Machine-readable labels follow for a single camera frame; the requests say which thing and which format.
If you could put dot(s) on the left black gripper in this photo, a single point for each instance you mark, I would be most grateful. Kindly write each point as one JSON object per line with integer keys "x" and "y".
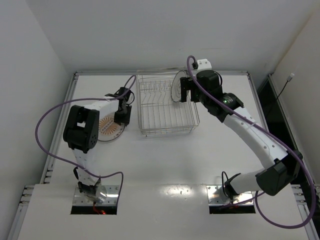
{"x": 122, "y": 117}

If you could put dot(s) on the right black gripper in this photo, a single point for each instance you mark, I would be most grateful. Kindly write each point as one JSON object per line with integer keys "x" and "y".
{"x": 186, "y": 89}

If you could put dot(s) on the white plate black rim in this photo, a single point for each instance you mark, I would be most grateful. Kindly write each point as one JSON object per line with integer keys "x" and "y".
{"x": 176, "y": 86}

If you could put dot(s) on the orange patterned plate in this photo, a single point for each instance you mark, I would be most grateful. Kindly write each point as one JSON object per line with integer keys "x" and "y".
{"x": 108, "y": 130}

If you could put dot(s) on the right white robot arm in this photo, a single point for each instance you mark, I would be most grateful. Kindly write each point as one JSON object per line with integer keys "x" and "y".
{"x": 279, "y": 166}

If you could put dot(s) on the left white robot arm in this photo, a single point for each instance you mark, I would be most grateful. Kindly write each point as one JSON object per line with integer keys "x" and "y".
{"x": 85, "y": 127}

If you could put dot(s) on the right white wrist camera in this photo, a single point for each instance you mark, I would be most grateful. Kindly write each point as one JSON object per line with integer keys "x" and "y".
{"x": 203, "y": 65}

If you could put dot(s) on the metal wire dish rack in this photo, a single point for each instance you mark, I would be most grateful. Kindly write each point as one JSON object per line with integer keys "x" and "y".
{"x": 156, "y": 111}

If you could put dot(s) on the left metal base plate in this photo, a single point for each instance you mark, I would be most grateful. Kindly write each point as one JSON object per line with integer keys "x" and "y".
{"x": 107, "y": 195}

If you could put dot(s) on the metal base plate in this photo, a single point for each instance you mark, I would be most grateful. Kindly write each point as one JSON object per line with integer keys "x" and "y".
{"x": 107, "y": 195}
{"x": 216, "y": 197}

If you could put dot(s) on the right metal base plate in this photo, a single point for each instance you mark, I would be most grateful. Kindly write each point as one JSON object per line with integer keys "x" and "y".
{"x": 216, "y": 197}

